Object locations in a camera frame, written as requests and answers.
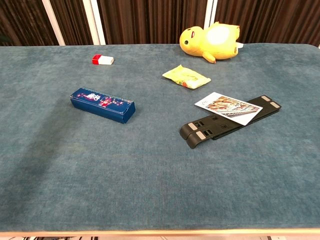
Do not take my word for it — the blue and grey pouch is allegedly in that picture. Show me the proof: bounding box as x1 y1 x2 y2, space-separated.
69 86 137 125

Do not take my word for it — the yellow snack packet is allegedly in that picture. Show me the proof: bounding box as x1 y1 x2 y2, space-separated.
161 64 212 90

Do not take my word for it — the blue velvet table cover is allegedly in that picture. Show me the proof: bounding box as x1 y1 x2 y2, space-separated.
0 43 320 232

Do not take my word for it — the black folding laptop stand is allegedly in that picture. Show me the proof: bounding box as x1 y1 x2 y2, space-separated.
179 94 283 150

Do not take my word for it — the white printed picture card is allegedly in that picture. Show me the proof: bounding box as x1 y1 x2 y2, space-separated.
194 91 264 126

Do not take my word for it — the red and white small box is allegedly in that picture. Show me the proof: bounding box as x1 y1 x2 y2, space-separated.
91 54 115 66

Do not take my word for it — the yellow plush toy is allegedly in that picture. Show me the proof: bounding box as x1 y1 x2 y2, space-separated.
179 21 245 64

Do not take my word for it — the dark brown pleated curtain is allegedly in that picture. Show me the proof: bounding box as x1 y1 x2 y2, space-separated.
0 0 320 48

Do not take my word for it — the white frame post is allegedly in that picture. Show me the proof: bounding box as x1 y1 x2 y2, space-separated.
41 0 66 46
203 0 218 29
82 0 106 46

